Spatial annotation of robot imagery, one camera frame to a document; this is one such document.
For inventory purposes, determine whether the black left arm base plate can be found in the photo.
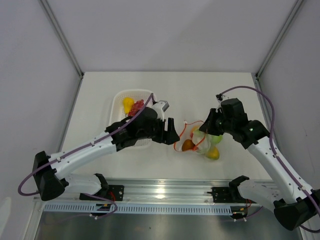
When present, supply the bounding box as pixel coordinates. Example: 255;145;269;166
79;173;125;202

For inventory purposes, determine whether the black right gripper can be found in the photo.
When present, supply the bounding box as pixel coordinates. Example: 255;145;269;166
199;108;234;137

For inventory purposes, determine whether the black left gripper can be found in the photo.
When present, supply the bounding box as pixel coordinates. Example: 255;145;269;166
137;116;180;146

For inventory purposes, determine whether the right aluminium frame post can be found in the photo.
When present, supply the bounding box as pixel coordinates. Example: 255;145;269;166
255;0;307;81

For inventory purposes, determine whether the left aluminium frame post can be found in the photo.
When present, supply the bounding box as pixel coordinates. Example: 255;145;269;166
38;0;84;78

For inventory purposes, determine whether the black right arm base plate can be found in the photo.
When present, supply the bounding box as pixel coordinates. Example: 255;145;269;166
207;175;250;204

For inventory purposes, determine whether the green apple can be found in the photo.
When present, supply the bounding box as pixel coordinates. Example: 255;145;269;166
211;135;223;145

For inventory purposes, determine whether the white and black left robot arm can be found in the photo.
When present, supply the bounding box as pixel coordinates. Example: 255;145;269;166
32;107;180;201

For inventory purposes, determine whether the red grape bunch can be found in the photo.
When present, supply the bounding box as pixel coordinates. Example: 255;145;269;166
127;99;145;117

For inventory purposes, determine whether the white slotted cable duct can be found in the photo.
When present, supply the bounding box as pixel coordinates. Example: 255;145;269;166
44;202;233;216

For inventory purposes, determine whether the yellow pepper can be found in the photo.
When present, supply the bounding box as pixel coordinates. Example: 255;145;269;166
122;97;135;115

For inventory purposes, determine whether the yellow green mango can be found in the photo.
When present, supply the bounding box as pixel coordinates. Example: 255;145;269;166
205;146;220;160

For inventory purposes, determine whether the clear zip bag orange zipper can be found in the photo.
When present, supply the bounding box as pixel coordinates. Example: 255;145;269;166
173;120;223;160

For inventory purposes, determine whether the white cauliflower with green leaves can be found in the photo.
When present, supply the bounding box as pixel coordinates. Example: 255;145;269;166
191;130;212;154

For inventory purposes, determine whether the orange apricot fruit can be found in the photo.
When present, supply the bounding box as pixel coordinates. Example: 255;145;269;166
191;126;200;133

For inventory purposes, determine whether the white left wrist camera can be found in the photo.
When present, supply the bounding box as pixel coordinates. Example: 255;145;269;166
151;100;170;121

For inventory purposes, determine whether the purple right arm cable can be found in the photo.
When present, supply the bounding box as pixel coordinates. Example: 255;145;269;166
215;85;320;234

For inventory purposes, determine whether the aluminium frame post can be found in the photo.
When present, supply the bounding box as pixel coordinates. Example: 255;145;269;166
38;0;84;78
255;0;307;81

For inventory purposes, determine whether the aluminium mounting rail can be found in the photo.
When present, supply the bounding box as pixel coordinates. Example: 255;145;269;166
33;177;306;206

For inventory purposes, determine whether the brown kiwi fruit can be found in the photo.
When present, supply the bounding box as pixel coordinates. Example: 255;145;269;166
181;139;196;152

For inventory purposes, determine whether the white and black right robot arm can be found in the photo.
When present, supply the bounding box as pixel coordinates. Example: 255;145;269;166
199;98;320;231

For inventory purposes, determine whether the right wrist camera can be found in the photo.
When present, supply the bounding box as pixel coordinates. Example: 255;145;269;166
216;93;228;103

